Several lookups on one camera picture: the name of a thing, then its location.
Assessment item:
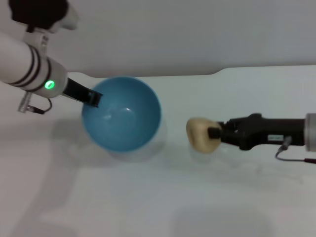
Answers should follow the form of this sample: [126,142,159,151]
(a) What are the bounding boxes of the left arm cable with plug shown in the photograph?
[17,91,53,115]

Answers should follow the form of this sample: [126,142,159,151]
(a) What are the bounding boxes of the right arm cable with plug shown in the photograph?
[275,135,316,164]

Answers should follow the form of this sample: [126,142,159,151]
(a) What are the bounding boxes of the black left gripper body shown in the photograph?
[62,77,94,105]

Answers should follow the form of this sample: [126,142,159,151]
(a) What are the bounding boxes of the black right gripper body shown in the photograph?
[217,113,308,152]

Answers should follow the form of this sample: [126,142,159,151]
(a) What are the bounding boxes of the blue bowl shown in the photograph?
[81,76,162,153]

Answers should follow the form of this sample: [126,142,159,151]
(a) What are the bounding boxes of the arm cable with plug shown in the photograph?
[17,91,53,115]
[275,135,316,164]

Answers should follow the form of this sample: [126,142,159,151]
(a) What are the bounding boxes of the beige egg yolk pastry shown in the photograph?
[186,117,223,155]

